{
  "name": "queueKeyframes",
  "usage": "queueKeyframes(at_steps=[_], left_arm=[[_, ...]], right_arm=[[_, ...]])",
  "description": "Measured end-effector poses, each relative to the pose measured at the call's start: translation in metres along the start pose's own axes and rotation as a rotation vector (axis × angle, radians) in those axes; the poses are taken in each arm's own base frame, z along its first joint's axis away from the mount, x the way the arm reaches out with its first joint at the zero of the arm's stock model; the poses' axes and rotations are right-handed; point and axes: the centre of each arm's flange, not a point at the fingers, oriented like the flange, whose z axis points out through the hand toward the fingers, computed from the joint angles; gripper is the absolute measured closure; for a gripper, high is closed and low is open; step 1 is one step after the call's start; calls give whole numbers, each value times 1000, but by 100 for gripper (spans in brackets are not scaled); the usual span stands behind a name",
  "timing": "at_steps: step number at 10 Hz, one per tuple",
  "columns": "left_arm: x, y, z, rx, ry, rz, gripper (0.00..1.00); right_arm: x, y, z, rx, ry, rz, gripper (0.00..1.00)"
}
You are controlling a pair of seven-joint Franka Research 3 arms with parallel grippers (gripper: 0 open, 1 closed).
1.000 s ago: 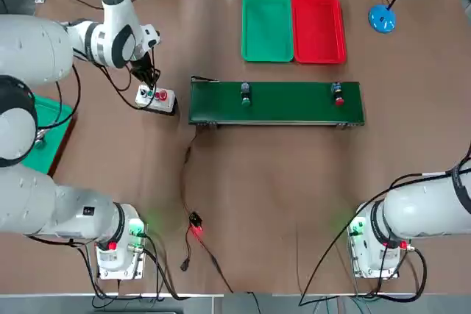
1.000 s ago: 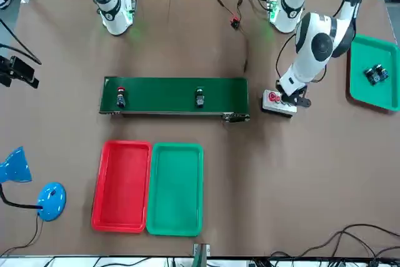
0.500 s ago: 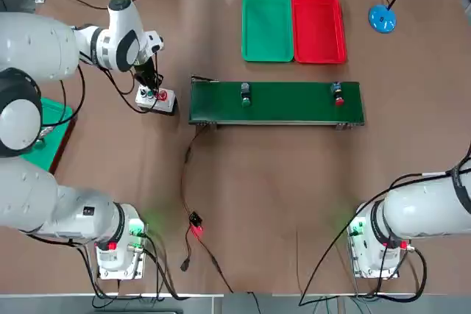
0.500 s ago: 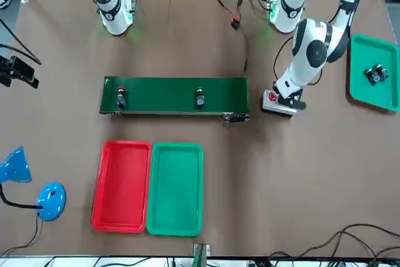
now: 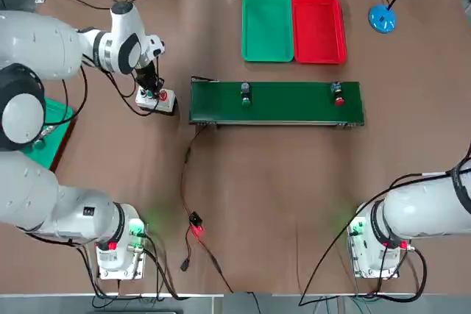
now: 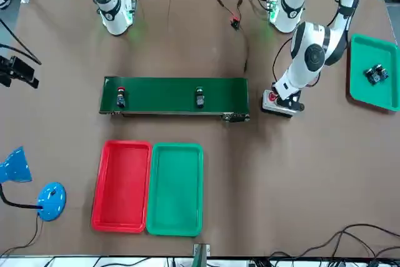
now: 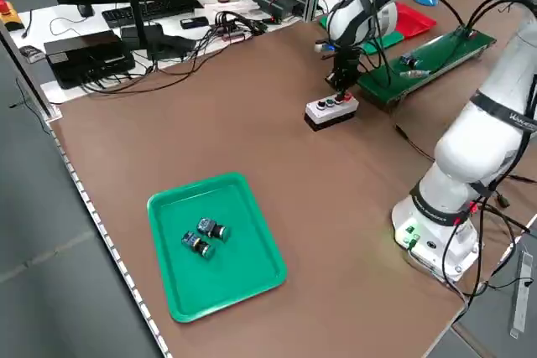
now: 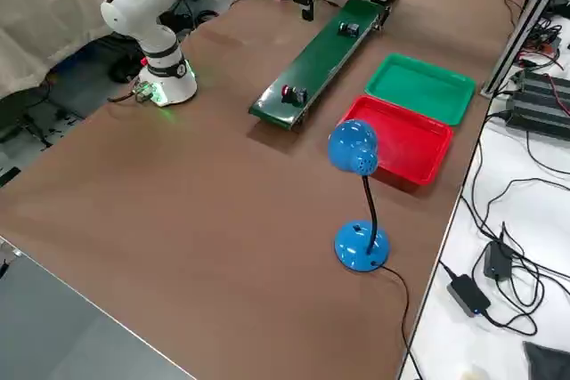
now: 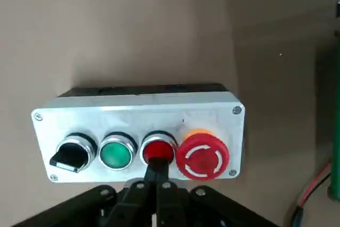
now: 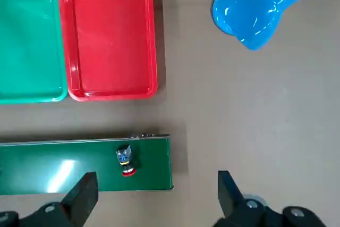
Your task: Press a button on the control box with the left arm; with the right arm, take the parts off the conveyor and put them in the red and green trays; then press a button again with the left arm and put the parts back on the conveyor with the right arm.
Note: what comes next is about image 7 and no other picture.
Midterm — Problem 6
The black phone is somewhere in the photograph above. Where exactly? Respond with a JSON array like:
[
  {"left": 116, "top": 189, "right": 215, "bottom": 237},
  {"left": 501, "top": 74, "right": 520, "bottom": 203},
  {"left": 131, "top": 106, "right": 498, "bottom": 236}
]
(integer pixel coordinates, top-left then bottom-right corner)
[{"left": 180, "top": 16, "right": 210, "bottom": 30}]

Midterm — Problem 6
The yellow emergency stop box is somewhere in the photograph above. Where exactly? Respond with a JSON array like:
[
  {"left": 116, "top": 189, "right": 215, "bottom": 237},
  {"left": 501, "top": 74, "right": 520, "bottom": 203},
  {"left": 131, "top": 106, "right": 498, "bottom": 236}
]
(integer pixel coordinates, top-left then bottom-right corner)
[{"left": 0, "top": 0, "right": 22, "bottom": 32}]

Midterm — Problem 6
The metal ruler strip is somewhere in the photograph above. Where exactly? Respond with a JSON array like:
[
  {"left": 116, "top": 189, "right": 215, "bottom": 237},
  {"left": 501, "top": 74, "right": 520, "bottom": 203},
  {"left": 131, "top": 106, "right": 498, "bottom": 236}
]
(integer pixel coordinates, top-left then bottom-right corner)
[{"left": 509, "top": 248, "right": 532, "bottom": 338}]

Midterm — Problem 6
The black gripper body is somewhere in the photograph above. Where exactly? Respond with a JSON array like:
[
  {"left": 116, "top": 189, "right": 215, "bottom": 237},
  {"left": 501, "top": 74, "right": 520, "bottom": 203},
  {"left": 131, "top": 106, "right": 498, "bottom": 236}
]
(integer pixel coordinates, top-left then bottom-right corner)
[{"left": 334, "top": 48, "right": 362, "bottom": 70}]

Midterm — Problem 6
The black keyboard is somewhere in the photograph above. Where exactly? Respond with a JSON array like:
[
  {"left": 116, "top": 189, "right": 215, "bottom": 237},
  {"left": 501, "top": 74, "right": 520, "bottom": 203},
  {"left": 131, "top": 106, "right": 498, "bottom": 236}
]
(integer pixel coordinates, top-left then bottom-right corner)
[{"left": 102, "top": 0, "right": 206, "bottom": 28}]

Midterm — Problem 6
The red plastic tray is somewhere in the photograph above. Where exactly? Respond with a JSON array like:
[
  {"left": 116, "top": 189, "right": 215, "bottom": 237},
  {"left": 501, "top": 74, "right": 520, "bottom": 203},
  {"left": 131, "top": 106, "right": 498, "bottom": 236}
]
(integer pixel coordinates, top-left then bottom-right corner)
[{"left": 394, "top": 1, "right": 438, "bottom": 39}]

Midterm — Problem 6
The green conveyor belt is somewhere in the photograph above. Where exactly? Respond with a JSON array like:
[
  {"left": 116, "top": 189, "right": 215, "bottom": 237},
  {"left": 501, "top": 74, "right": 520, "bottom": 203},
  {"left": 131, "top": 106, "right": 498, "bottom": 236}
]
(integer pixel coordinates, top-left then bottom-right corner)
[{"left": 355, "top": 25, "right": 498, "bottom": 111}]

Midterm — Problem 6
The grey push-button control box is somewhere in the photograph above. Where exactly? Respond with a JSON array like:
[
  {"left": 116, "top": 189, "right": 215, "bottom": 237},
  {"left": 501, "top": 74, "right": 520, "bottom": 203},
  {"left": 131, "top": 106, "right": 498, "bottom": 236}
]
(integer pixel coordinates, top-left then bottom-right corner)
[{"left": 304, "top": 95, "right": 360, "bottom": 132}]

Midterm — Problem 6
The black desktop box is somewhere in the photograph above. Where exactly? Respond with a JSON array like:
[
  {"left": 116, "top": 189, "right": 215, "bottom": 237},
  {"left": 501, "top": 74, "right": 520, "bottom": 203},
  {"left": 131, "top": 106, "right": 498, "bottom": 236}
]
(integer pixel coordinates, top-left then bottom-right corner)
[{"left": 44, "top": 29, "right": 136, "bottom": 90}]

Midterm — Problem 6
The cable hub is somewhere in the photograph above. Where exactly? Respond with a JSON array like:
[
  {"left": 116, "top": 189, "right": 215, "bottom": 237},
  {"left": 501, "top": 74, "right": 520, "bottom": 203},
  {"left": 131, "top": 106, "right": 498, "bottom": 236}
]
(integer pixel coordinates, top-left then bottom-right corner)
[{"left": 213, "top": 9, "right": 269, "bottom": 43}]

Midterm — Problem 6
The red-black conveyor power cable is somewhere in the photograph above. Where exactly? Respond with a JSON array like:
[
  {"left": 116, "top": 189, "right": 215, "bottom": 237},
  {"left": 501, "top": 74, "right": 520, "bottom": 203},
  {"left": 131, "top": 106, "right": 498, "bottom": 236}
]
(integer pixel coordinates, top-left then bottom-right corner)
[{"left": 394, "top": 122, "right": 437, "bottom": 162}]

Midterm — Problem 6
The green plastic tray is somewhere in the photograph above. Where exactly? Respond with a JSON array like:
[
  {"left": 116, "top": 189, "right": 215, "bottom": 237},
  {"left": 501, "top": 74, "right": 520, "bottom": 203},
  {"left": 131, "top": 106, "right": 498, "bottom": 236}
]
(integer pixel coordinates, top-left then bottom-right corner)
[
  {"left": 318, "top": 13, "right": 406, "bottom": 57},
  {"left": 146, "top": 171, "right": 289, "bottom": 324}
]

